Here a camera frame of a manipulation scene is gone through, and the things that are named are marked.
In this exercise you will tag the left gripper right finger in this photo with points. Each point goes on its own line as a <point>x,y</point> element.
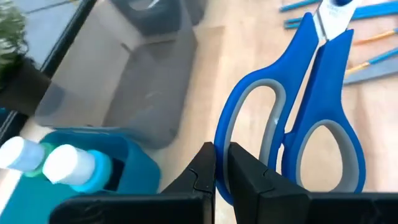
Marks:
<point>280,208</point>

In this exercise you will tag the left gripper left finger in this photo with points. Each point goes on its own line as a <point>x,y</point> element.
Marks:
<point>155,208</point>

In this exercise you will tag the teal paint bottle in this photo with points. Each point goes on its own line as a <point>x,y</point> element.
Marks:
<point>71,165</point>

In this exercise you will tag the blue plastic tray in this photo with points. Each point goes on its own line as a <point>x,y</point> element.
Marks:
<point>136,174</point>

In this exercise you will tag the grey translucent plastic bin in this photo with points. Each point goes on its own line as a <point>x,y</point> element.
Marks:
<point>155,21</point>
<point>149,93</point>

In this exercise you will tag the small potted green plant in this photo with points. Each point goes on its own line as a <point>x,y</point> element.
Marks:
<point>18,84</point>

